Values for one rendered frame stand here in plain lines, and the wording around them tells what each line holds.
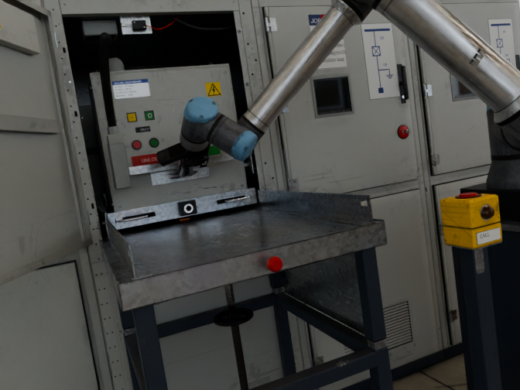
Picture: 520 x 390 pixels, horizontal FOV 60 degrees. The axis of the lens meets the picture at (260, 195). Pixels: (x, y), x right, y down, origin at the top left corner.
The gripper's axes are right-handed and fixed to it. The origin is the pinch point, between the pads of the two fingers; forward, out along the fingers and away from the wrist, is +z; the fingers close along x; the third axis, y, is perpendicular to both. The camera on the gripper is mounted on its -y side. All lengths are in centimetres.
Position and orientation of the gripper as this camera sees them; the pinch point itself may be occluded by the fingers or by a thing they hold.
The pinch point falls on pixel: (179, 174)
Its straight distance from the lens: 159.4
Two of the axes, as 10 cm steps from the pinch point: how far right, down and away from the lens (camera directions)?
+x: -3.2, -8.7, 3.8
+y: 9.1, -1.7, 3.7
